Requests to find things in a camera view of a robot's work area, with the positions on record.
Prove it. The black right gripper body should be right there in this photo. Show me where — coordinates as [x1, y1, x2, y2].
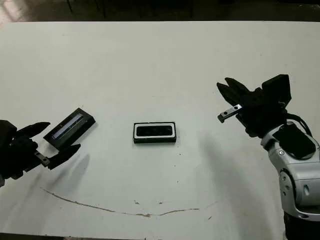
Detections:
[217, 86, 288, 137]

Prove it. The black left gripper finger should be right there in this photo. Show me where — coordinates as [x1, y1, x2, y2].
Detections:
[47, 143, 82, 171]
[16, 121, 51, 139]

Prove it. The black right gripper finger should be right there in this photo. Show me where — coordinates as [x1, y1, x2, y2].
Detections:
[224, 77, 253, 97]
[216, 81, 242, 107]

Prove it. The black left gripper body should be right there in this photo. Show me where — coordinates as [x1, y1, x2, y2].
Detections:
[0, 136, 50, 181]

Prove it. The black box lid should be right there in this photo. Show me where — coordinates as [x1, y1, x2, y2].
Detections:
[43, 107, 97, 151]

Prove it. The black box with white insert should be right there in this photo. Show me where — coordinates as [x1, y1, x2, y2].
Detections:
[133, 121, 177, 145]

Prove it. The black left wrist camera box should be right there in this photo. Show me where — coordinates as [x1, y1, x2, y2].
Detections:
[0, 119, 18, 142]

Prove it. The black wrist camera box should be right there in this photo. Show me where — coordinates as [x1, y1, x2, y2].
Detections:
[0, 119, 18, 142]
[261, 74, 293, 105]

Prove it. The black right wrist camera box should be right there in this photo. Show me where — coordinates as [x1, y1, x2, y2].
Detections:
[261, 74, 293, 105]

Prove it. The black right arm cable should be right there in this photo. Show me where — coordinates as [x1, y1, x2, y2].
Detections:
[283, 111, 313, 137]

